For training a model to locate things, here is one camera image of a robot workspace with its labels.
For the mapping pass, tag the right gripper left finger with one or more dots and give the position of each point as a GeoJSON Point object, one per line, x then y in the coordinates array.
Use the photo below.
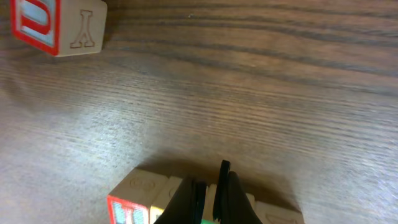
{"type": "Point", "coordinates": [187, 204]}

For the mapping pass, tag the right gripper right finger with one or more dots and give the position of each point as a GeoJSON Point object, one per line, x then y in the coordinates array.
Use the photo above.
{"type": "Point", "coordinates": [231, 205]}

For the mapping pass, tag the green letter R block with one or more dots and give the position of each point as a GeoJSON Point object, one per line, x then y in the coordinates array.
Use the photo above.
{"type": "Point", "coordinates": [207, 217]}

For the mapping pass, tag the yellow letter C block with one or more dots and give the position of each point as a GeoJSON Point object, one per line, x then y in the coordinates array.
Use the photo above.
{"type": "Point", "coordinates": [163, 198]}

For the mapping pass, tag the red letter A block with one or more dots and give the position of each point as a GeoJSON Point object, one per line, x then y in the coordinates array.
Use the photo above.
{"type": "Point", "coordinates": [271, 214]}

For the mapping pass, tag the red letter I block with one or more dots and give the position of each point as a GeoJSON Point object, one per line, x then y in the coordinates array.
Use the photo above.
{"type": "Point", "coordinates": [129, 202]}

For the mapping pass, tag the red letter U block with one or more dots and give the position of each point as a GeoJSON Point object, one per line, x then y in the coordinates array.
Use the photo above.
{"type": "Point", "coordinates": [60, 27]}

